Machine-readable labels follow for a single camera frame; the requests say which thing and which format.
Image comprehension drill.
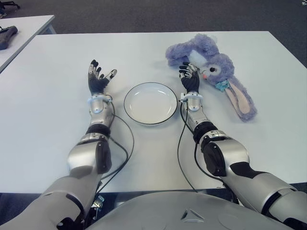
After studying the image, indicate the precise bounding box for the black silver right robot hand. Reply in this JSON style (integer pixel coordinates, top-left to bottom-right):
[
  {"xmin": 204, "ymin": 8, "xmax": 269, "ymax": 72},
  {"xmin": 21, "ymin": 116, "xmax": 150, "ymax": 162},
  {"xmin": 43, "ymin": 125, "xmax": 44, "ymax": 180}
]
[{"xmin": 177, "ymin": 61, "xmax": 201, "ymax": 93}]

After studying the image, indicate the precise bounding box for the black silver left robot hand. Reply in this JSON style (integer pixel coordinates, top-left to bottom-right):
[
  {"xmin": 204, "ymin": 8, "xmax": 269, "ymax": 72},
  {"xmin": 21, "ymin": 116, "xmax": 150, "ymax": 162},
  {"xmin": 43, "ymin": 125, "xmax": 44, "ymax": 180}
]
[{"xmin": 86, "ymin": 59, "xmax": 118, "ymax": 94}]

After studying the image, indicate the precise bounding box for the purple plush bunny doll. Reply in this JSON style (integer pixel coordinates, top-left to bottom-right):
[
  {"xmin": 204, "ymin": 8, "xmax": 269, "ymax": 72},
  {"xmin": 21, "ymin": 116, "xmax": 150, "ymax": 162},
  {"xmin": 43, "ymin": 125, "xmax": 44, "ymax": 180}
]
[{"xmin": 165, "ymin": 33, "xmax": 258, "ymax": 123}]

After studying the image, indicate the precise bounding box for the white plate with black rim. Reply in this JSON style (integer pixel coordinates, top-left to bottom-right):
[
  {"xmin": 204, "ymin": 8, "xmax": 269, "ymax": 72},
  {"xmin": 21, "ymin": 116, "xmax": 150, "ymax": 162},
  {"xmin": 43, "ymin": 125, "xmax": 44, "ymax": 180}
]
[{"xmin": 123, "ymin": 82, "xmax": 178, "ymax": 126}]

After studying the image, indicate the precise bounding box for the white side table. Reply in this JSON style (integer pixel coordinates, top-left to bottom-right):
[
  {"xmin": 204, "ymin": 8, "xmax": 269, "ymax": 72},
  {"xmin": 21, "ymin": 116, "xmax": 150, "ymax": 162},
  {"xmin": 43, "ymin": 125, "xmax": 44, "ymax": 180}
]
[{"xmin": 0, "ymin": 15, "xmax": 57, "ymax": 72}]

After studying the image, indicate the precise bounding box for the dark grey handheld device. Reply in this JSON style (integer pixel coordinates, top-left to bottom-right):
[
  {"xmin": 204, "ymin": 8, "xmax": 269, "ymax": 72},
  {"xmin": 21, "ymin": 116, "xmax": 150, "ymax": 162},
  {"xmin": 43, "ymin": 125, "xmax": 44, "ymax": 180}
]
[{"xmin": 0, "ymin": 25, "xmax": 19, "ymax": 50}]

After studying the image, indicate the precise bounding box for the metal table clamp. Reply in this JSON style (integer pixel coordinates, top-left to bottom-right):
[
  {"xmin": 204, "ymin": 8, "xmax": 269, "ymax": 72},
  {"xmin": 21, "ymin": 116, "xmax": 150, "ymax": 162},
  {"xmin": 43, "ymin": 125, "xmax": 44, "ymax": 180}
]
[{"xmin": 92, "ymin": 195, "xmax": 105, "ymax": 218}]

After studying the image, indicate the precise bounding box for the grey robot torso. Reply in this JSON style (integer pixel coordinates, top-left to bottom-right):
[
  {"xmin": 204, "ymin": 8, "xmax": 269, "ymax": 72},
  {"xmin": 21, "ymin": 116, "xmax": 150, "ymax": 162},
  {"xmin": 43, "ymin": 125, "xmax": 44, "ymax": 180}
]
[{"xmin": 85, "ymin": 191, "xmax": 295, "ymax": 230}]

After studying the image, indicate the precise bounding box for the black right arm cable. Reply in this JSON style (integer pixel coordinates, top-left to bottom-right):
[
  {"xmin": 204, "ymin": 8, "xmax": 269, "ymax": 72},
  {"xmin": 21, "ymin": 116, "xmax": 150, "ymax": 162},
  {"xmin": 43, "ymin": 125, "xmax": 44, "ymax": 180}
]
[{"xmin": 177, "ymin": 99, "xmax": 218, "ymax": 194}]

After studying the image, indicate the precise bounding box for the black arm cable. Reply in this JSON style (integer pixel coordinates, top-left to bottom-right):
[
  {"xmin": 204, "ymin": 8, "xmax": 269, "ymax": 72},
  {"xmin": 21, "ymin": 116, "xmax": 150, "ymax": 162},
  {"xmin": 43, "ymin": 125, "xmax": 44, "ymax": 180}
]
[
  {"xmin": 177, "ymin": 99, "xmax": 218, "ymax": 194},
  {"xmin": 94, "ymin": 94, "xmax": 135, "ymax": 195}
]

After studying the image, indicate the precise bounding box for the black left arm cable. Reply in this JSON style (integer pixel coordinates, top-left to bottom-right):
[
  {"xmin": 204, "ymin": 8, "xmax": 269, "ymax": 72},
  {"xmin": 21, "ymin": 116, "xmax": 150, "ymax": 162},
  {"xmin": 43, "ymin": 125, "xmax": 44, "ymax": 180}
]
[{"xmin": 94, "ymin": 94, "xmax": 135, "ymax": 195}]

